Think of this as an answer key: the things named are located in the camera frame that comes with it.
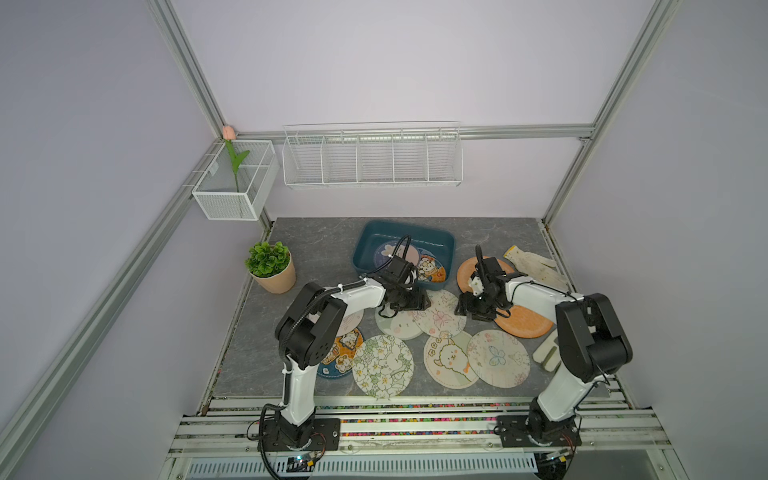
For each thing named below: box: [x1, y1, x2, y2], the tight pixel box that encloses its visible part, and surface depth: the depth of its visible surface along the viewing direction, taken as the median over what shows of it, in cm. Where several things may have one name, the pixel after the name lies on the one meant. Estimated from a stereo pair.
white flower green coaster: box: [352, 335, 414, 400], surface depth 86 cm
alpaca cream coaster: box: [424, 332, 479, 390], surface depth 87 cm
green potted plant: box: [244, 241, 296, 294], surface depth 93 cm
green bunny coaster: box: [375, 310, 423, 341], surface depth 94 cm
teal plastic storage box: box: [352, 220, 455, 291], surface depth 113 cm
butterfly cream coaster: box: [467, 329, 531, 388], surface depth 88 cm
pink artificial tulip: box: [222, 125, 250, 193], surface depth 92 cm
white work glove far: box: [504, 245, 568, 292], surface depth 108 cm
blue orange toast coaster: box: [317, 328, 365, 379], surface depth 88 cm
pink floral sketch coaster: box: [412, 289, 467, 338], surface depth 96 cm
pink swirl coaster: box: [336, 309, 364, 337], surface depth 95 cm
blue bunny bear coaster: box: [416, 247, 447, 283], surface depth 108 cm
